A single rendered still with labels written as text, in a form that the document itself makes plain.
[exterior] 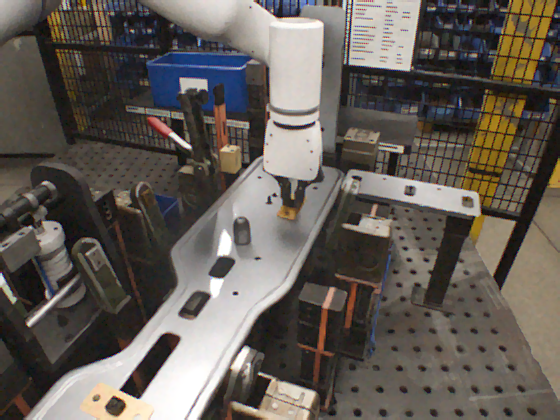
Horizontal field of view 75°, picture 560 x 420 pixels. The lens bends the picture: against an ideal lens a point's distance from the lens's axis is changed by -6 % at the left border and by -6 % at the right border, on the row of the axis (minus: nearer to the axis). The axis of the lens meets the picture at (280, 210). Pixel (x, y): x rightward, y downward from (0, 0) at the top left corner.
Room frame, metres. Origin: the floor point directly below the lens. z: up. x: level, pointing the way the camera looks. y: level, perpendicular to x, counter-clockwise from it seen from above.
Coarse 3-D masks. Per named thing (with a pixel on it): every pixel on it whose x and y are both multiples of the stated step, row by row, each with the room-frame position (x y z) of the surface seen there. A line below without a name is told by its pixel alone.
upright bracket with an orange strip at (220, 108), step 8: (216, 88) 0.80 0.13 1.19; (216, 96) 0.80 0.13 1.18; (224, 96) 0.82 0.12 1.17; (216, 104) 0.80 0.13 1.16; (224, 104) 0.82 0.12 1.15; (216, 112) 0.80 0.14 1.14; (224, 112) 0.81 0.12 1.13; (216, 120) 0.80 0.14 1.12; (224, 120) 0.81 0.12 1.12; (216, 128) 0.80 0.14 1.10; (224, 128) 0.81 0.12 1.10; (224, 136) 0.81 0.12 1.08; (224, 144) 0.80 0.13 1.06; (224, 184) 0.79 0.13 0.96
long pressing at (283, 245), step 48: (240, 192) 0.70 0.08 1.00; (336, 192) 0.71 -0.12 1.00; (192, 240) 0.54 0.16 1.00; (288, 240) 0.54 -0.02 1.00; (192, 288) 0.42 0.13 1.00; (240, 288) 0.42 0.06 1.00; (288, 288) 0.43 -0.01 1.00; (144, 336) 0.33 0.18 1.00; (192, 336) 0.33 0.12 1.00; (240, 336) 0.33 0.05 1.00; (96, 384) 0.26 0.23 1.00; (192, 384) 0.26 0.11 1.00
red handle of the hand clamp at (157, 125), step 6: (150, 120) 0.74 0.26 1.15; (156, 120) 0.75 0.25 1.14; (150, 126) 0.74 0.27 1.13; (156, 126) 0.74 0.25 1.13; (162, 126) 0.74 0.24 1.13; (162, 132) 0.73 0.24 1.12; (168, 132) 0.73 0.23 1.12; (168, 138) 0.73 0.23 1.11; (174, 138) 0.73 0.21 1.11; (180, 138) 0.74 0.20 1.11; (174, 144) 0.73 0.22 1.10; (180, 144) 0.72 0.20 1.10; (186, 144) 0.73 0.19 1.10; (186, 150) 0.72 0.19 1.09; (192, 150) 0.72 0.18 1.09; (192, 156) 0.71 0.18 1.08
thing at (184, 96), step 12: (180, 96) 0.70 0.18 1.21; (192, 96) 0.71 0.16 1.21; (204, 96) 0.70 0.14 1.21; (192, 108) 0.70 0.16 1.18; (192, 120) 0.70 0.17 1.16; (204, 120) 0.72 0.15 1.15; (192, 132) 0.70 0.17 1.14; (204, 132) 0.72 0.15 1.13; (192, 144) 0.70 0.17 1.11; (204, 144) 0.72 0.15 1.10; (204, 156) 0.70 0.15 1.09
